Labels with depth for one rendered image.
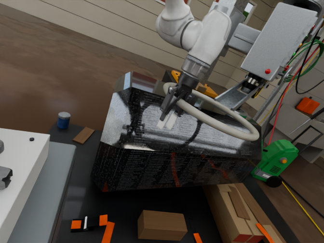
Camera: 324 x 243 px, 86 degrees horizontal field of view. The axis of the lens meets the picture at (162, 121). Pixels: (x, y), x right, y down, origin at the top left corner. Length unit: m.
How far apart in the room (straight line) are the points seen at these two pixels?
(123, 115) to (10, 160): 0.61
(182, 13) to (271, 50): 0.82
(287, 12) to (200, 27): 0.86
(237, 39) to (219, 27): 1.39
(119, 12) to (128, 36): 0.78
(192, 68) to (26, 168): 0.51
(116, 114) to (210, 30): 0.60
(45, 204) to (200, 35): 0.59
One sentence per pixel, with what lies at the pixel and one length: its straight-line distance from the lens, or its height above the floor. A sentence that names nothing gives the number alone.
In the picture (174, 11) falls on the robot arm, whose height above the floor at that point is 1.21.
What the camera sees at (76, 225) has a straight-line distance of 1.27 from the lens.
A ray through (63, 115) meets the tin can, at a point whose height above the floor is 0.14.
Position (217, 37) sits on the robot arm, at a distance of 0.62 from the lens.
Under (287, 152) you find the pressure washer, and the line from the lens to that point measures 2.55.
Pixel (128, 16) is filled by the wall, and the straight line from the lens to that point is 7.12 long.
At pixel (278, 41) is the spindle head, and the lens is 1.38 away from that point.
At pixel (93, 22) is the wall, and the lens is 7.17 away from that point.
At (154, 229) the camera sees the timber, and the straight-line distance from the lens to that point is 1.24.
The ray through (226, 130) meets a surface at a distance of 0.65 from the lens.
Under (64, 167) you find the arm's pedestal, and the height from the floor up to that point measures 0.80.
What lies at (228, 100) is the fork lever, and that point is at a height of 0.93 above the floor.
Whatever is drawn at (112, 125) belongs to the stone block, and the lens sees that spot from 0.94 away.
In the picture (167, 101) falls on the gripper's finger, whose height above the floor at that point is 0.94.
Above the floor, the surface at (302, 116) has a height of 0.82.
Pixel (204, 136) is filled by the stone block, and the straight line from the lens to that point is 1.10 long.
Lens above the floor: 1.14
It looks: 26 degrees down
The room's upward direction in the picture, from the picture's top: 24 degrees clockwise
